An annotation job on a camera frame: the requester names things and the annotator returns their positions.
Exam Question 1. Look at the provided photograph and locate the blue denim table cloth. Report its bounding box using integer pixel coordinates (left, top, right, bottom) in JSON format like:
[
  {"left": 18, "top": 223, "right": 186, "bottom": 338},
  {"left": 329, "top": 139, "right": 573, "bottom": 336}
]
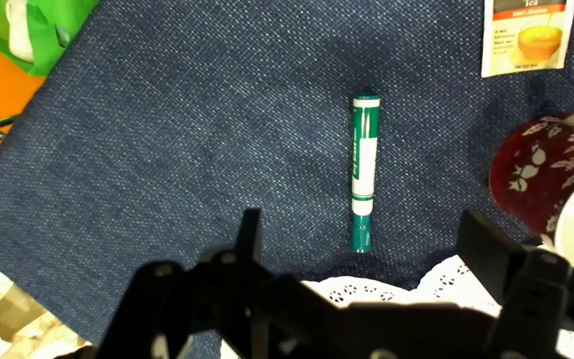
[{"left": 0, "top": 0, "right": 574, "bottom": 359}]

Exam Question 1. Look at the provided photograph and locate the teal blue marker pen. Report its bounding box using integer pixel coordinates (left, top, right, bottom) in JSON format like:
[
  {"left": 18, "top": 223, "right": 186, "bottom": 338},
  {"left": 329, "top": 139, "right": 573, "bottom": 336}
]
[{"left": 349, "top": 91, "right": 383, "bottom": 255}]

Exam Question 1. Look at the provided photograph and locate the green plastic bag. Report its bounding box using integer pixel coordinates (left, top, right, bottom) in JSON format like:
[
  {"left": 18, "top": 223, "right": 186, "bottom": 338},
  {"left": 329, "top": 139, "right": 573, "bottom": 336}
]
[{"left": 0, "top": 0, "right": 104, "bottom": 77}]

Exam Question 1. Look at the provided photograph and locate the white plastic scoop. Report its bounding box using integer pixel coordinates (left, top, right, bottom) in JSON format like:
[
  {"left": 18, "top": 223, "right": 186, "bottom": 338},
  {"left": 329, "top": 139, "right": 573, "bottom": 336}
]
[{"left": 5, "top": 0, "right": 36, "bottom": 63}]

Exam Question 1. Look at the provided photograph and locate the maroon floral mug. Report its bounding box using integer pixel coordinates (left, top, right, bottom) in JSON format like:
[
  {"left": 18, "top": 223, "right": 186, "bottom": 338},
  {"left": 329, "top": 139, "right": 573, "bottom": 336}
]
[{"left": 487, "top": 77, "right": 574, "bottom": 275}]

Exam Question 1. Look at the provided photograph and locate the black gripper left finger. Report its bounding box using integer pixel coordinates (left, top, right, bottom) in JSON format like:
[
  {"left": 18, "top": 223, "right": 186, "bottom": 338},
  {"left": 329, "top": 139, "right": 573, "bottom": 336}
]
[{"left": 200, "top": 207, "right": 282, "bottom": 295}]

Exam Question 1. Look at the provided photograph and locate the white paper doily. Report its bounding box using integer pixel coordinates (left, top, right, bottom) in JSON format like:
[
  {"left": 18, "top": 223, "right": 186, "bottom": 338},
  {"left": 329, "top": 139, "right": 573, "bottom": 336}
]
[
  {"left": 405, "top": 255, "right": 574, "bottom": 359},
  {"left": 300, "top": 273, "right": 413, "bottom": 312}
]

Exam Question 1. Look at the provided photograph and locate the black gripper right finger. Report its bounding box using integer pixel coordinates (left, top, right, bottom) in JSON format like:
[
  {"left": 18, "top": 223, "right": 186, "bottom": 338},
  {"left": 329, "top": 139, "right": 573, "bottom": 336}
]
[{"left": 455, "top": 209, "right": 573, "bottom": 359}]

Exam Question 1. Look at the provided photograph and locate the orange tea bag packet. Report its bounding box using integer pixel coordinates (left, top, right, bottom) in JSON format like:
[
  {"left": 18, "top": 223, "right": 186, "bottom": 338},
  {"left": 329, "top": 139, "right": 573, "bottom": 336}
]
[{"left": 481, "top": 0, "right": 574, "bottom": 79}]

